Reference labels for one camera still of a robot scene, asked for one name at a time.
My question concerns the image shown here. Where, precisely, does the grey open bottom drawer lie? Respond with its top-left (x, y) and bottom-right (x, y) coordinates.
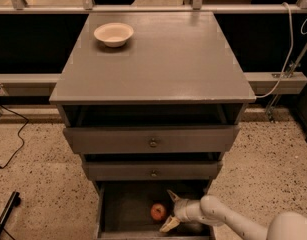
top-left (96, 180), bottom-right (215, 240)

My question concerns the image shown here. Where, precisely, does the black floor cable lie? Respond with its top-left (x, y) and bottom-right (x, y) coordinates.
top-left (0, 95), bottom-right (30, 170)

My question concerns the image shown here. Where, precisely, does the white paper bowl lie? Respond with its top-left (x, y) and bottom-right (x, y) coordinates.
top-left (94, 23), bottom-right (134, 48)

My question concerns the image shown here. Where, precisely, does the grey middle drawer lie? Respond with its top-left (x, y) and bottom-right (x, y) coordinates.
top-left (82, 161), bottom-right (223, 181)

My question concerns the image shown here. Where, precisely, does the white cable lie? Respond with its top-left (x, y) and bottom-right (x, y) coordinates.
top-left (256, 2), bottom-right (307, 100)

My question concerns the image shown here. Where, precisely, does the metal railing frame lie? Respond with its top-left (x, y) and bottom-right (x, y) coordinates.
top-left (0, 0), bottom-right (307, 100)

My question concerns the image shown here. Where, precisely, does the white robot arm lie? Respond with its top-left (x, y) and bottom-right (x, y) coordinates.
top-left (160, 190), bottom-right (307, 240)

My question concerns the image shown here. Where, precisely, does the black bar on floor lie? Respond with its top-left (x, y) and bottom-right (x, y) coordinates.
top-left (0, 191), bottom-right (21, 236)

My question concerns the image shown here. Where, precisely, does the grey wooden cabinet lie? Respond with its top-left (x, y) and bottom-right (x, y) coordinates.
top-left (50, 12), bottom-right (255, 187)

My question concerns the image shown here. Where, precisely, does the grey top drawer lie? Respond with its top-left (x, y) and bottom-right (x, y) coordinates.
top-left (63, 125), bottom-right (239, 154)

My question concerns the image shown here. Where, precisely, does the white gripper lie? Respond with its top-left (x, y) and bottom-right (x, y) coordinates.
top-left (159, 190), bottom-right (200, 233)

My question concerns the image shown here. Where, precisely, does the red apple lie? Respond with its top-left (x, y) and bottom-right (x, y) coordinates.
top-left (150, 203), bottom-right (167, 221)

